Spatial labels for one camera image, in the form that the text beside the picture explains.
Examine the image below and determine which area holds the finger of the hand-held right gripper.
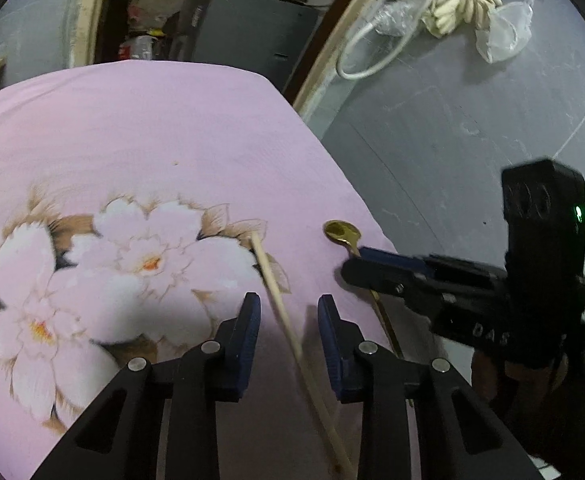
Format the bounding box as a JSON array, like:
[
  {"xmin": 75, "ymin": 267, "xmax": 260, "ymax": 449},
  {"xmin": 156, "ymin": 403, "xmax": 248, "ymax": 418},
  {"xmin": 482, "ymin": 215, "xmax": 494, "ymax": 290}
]
[
  {"xmin": 359, "ymin": 246, "xmax": 434, "ymax": 282},
  {"xmin": 341, "ymin": 258, "xmax": 424, "ymax": 312}
]

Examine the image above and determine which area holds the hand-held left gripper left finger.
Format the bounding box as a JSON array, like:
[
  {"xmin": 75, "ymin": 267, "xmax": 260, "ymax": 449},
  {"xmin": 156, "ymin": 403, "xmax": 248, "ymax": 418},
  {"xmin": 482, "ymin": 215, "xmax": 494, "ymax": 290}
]
[{"xmin": 31, "ymin": 292, "xmax": 262, "ymax": 480}]

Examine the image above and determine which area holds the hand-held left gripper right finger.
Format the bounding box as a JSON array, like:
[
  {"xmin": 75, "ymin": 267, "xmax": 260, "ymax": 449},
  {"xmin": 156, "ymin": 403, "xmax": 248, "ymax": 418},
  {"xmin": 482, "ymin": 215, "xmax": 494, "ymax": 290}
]
[{"xmin": 317, "ymin": 293, "xmax": 544, "ymax": 480}]

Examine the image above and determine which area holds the wooden chopstick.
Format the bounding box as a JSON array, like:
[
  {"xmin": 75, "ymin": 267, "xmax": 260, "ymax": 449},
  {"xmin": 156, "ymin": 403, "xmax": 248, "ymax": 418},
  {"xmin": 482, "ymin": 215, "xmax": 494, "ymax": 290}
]
[{"xmin": 250, "ymin": 231, "xmax": 356, "ymax": 480}]

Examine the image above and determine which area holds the gold spoon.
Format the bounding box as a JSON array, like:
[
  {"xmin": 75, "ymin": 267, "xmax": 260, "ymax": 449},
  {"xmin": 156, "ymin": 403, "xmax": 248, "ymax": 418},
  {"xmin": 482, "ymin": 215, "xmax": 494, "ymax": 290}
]
[{"xmin": 323, "ymin": 219, "xmax": 416, "ymax": 408}]

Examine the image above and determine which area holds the person's right forearm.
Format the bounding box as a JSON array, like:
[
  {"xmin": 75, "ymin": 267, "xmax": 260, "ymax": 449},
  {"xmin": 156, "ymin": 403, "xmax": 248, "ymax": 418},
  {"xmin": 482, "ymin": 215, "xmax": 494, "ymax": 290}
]
[{"xmin": 500, "ymin": 342, "xmax": 585, "ymax": 480}]

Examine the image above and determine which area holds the person's right hand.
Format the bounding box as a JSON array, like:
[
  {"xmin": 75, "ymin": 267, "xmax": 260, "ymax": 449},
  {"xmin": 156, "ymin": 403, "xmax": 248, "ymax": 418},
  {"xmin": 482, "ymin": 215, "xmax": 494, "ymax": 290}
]
[{"xmin": 471, "ymin": 347, "xmax": 512, "ymax": 407}]

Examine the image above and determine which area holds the pink floral cloth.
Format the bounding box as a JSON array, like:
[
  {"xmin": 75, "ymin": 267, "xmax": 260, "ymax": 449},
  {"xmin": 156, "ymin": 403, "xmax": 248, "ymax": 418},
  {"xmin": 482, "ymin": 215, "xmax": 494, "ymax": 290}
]
[{"xmin": 0, "ymin": 59, "xmax": 446, "ymax": 480}]

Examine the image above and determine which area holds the clear plastic bag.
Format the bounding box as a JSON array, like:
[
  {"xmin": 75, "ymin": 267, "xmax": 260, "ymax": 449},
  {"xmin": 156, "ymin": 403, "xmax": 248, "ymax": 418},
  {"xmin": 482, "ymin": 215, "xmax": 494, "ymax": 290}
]
[{"xmin": 474, "ymin": 0, "xmax": 537, "ymax": 64}]

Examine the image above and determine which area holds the cream cloth bundle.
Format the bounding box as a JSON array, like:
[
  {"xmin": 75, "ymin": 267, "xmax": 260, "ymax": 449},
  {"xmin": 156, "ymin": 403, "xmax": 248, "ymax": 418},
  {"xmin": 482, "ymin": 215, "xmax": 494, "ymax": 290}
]
[{"xmin": 397, "ymin": 0, "xmax": 503, "ymax": 39}]

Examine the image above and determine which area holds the black cabinet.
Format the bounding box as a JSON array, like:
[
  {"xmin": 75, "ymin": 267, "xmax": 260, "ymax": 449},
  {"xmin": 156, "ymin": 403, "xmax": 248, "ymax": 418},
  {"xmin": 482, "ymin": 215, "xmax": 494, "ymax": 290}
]
[{"xmin": 165, "ymin": 0, "xmax": 324, "ymax": 97}]

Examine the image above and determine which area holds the white red plastic container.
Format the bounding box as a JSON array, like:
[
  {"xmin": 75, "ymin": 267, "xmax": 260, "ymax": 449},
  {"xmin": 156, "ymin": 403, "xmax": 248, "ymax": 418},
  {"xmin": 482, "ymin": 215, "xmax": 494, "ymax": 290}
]
[{"xmin": 117, "ymin": 30, "xmax": 167, "ymax": 62}]

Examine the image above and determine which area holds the white coiled cable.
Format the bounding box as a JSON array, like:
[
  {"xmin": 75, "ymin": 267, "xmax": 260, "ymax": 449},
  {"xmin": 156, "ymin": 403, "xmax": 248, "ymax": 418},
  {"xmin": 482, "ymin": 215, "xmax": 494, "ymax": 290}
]
[{"xmin": 336, "ymin": 0, "xmax": 441, "ymax": 81}]

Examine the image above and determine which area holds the wooden door frame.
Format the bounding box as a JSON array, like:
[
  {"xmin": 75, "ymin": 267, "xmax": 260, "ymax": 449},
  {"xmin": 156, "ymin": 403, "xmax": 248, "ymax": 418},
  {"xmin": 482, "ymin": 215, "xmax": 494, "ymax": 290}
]
[{"xmin": 70, "ymin": 0, "xmax": 398, "ymax": 126}]

